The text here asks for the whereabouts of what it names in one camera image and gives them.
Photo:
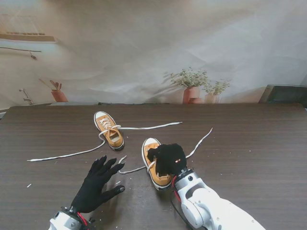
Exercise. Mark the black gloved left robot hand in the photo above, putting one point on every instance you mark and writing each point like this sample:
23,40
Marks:
92,189

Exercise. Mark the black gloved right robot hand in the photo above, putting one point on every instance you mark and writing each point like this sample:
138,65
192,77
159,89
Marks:
170,158

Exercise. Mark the white shoelace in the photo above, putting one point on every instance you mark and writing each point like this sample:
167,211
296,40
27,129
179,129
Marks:
201,141
72,155

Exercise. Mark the printed kitchen backdrop cloth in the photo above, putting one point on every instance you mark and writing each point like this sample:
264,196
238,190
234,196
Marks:
144,48

